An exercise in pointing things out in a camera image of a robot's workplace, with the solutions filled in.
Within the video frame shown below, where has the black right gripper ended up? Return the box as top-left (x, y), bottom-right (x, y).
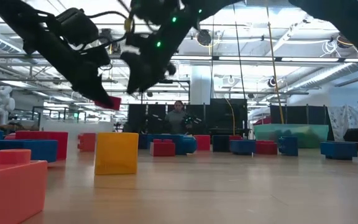
top-left (119, 6), bottom-right (204, 95)

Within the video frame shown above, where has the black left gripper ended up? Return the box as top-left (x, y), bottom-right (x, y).
top-left (34, 29), bottom-right (116, 109)

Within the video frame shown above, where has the large red stud block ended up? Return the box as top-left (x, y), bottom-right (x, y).
top-left (94, 95), bottom-right (122, 111)
top-left (4, 130), bottom-right (69, 161)

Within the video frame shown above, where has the large yellow stud block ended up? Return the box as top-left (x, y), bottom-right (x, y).
top-left (94, 132), bottom-right (140, 175)

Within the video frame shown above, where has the person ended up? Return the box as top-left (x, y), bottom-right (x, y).
top-left (165, 100), bottom-right (188, 135)

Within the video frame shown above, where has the black partition screen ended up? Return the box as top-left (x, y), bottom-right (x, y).
top-left (127, 98), bottom-right (248, 134)
top-left (268, 104), bottom-right (328, 125)

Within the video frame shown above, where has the small blue stud block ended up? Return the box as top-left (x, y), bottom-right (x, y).
top-left (229, 139), bottom-right (257, 156)
top-left (0, 139), bottom-right (58, 164)
top-left (278, 136), bottom-right (299, 157)
top-left (319, 141), bottom-right (358, 161)
top-left (212, 134), bottom-right (231, 153)

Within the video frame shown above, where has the white humanoid robot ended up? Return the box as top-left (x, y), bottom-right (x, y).
top-left (0, 85), bottom-right (16, 125)

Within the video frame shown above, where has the teal plastic bin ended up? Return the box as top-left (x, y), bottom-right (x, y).
top-left (253, 123), bottom-right (329, 149)

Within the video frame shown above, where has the white patterned curtain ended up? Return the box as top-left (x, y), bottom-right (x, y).
top-left (327, 105), bottom-right (358, 141)

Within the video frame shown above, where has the hanging cable reel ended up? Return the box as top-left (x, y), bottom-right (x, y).
top-left (196, 29), bottom-right (213, 47)
top-left (336, 34), bottom-right (354, 49)

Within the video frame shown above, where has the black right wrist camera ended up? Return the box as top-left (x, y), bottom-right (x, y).
top-left (131, 0), bottom-right (183, 27)

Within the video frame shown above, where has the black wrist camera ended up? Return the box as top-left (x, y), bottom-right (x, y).
top-left (55, 7), bottom-right (100, 47)
top-left (131, 0), bottom-right (183, 27)

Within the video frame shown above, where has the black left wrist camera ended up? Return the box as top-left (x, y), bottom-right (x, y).
top-left (55, 7), bottom-right (100, 47)

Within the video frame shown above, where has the black hanging cable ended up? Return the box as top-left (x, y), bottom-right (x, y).
top-left (232, 0), bottom-right (249, 128)

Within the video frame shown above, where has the yellow hanging cable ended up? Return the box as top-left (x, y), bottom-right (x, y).
top-left (265, 0), bottom-right (285, 124)

